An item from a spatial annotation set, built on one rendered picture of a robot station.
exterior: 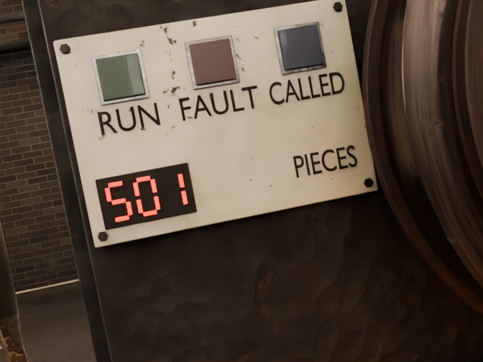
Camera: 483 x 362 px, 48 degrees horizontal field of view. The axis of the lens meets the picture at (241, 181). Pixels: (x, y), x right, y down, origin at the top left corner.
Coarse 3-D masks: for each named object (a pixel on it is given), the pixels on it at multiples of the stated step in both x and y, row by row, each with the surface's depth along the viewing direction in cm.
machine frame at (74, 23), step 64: (64, 0) 47; (128, 0) 48; (192, 0) 49; (256, 0) 50; (64, 128) 48; (64, 192) 56; (128, 256) 49; (192, 256) 49; (256, 256) 50; (320, 256) 51; (384, 256) 52; (128, 320) 49; (192, 320) 50; (256, 320) 50; (320, 320) 51; (384, 320) 52; (448, 320) 53
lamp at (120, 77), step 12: (96, 60) 45; (108, 60) 46; (120, 60) 46; (132, 60) 46; (108, 72) 46; (120, 72) 46; (132, 72) 46; (108, 84) 46; (120, 84) 46; (132, 84) 46; (108, 96) 46; (120, 96) 46; (132, 96) 46
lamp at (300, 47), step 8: (280, 32) 47; (288, 32) 48; (296, 32) 48; (304, 32) 48; (312, 32) 48; (280, 40) 48; (288, 40) 48; (296, 40) 48; (304, 40) 48; (312, 40) 48; (288, 48) 48; (296, 48) 48; (304, 48) 48; (312, 48) 48; (320, 48) 48; (288, 56) 48; (296, 56) 48; (304, 56) 48; (312, 56) 48; (320, 56) 48; (288, 64) 48; (296, 64) 48; (304, 64) 48; (312, 64) 48; (320, 64) 48
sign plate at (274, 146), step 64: (320, 0) 48; (64, 64) 46; (256, 64) 48; (128, 128) 46; (192, 128) 47; (256, 128) 48; (320, 128) 49; (128, 192) 46; (192, 192) 47; (256, 192) 48; (320, 192) 49
